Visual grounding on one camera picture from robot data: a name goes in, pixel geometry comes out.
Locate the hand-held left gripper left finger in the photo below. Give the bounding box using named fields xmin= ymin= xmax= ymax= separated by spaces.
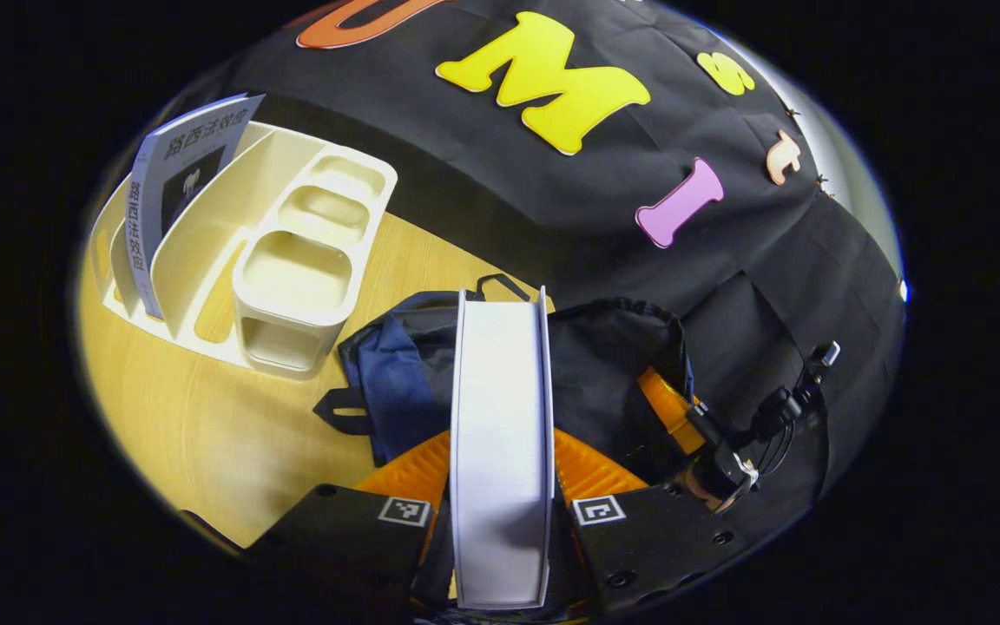
xmin=248 ymin=430 xmax=453 ymax=609

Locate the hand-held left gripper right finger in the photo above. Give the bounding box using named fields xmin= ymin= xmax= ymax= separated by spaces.
xmin=552 ymin=427 xmax=748 ymax=613

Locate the blue schoolbag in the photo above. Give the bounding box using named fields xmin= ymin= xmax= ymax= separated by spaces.
xmin=313 ymin=273 xmax=701 ymax=487

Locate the white cover book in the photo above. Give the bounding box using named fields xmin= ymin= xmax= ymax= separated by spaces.
xmin=448 ymin=286 xmax=556 ymax=610

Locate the white plastic bookshelf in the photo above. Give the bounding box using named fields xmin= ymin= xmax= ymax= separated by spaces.
xmin=88 ymin=122 xmax=399 ymax=381

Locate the grey-blue cover book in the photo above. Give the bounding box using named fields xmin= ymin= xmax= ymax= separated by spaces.
xmin=124 ymin=93 xmax=266 ymax=320

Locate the black backdrop cloth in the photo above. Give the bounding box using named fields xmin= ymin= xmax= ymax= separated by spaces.
xmin=231 ymin=0 xmax=907 ymax=522

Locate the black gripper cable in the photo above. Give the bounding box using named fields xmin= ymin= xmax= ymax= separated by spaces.
xmin=752 ymin=341 xmax=841 ymax=452

